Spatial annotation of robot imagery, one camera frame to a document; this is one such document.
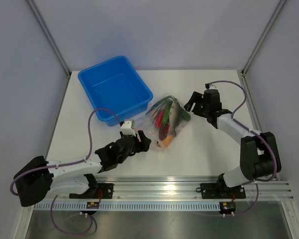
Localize grey toy fish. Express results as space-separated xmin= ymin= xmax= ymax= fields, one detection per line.
xmin=168 ymin=98 xmax=183 ymax=136

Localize red toy chili pepper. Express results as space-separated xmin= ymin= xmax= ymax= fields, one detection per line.
xmin=155 ymin=110 xmax=164 ymax=128

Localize clear zip top bag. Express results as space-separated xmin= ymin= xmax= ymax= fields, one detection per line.
xmin=135 ymin=95 xmax=191 ymax=150

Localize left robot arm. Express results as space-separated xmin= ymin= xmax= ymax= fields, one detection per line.
xmin=10 ymin=130 xmax=151 ymax=207

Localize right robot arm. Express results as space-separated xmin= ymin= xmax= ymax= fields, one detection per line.
xmin=184 ymin=89 xmax=282 ymax=199

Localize orange toy food piece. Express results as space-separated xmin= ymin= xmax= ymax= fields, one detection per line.
xmin=157 ymin=135 xmax=174 ymax=148

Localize green toy scallion strands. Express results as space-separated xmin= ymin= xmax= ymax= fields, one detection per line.
xmin=146 ymin=95 xmax=174 ymax=116

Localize blue plastic bin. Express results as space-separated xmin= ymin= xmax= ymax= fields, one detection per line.
xmin=78 ymin=56 xmax=153 ymax=126

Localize left small circuit board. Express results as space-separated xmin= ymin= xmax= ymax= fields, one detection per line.
xmin=86 ymin=202 xmax=100 ymax=209

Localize small circuit board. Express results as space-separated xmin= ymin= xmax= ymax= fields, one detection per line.
xmin=86 ymin=202 xmax=100 ymax=209
xmin=221 ymin=202 xmax=236 ymax=210

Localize right small circuit board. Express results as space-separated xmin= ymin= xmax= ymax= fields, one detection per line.
xmin=221 ymin=202 xmax=236 ymax=210

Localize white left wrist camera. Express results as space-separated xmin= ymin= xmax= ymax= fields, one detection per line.
xmin=120 ymin=119 xmax=136 ymax=136

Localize aluminium mounting rail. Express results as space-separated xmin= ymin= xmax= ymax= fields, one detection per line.
xmin=23 ymin=175 xmax=295 ymax=201

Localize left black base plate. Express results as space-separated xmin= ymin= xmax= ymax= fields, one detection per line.
xmin=69 ymin=183 xmax=115 ymax=200

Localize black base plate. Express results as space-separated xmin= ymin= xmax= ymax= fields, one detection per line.
xmin=69 ymin=183 xmax=115 ymax=200
xmin=195 ymin=183 xmax=246 ymax=199

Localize white slotted cable duct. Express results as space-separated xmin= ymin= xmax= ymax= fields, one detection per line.
xmin=34 ymin=201 xmax=220 ymax=212

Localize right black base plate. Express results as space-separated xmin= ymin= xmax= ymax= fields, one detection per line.
xmin=195 ymin=183 xmax=246 ymax=199

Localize right aluminium frame post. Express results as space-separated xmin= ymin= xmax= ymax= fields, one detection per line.
xmin=241 ymin=0 xmax=288 ymax=77

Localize aluminium frame post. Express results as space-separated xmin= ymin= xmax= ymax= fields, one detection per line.
xmin=25 ymin=0 xmax=72 ymax=78
xmin=241 ymin=0 xmax=288 ymax=77

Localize left aluminium frame post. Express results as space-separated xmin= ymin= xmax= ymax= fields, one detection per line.
xmin=25 ymin=0 xmax=72 ymax=78

